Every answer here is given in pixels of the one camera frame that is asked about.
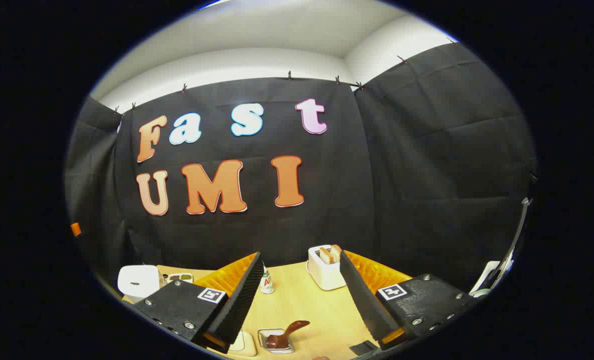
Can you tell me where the white divided condiment tray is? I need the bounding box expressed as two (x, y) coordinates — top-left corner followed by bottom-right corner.
(161, 272), (194, 286)

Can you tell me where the clear rice container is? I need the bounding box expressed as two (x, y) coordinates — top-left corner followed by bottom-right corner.
(227, 329), (258, 357)

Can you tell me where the black backdrop cloth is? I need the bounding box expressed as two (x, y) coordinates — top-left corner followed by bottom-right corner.
(64, 42), (538, 296)

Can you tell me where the white drink bottle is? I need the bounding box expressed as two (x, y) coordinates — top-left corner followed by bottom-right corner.
(259, 267), (276, 295)

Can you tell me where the white toaster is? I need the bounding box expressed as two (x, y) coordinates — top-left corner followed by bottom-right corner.
(305, 244), (348, 291)

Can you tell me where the grey metal bar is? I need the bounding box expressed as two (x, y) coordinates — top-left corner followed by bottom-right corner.
(497, 197), (534, 286)

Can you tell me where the white rice cooker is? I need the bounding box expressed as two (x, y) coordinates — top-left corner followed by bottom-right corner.
(117, 265), (162, 304)

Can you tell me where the brown wooden spoon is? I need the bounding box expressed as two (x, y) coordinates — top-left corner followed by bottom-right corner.
(266, 320), (311, 350)

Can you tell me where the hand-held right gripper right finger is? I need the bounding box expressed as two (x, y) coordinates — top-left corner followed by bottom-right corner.
(339, 250), (478, 351)

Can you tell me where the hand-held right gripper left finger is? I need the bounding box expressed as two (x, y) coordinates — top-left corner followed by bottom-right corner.
(134, 251), (265, 355)

